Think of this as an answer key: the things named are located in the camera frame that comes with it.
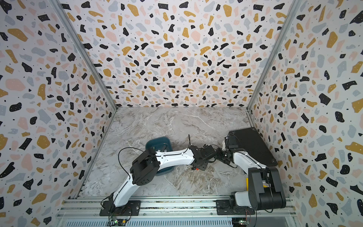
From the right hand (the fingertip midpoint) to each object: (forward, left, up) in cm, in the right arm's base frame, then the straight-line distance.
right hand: (216, 155), depth 92 cm
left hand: (-6, +8, -1) cm, 10 cm away
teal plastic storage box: (+6, +39, +3) cm, 40 cm away
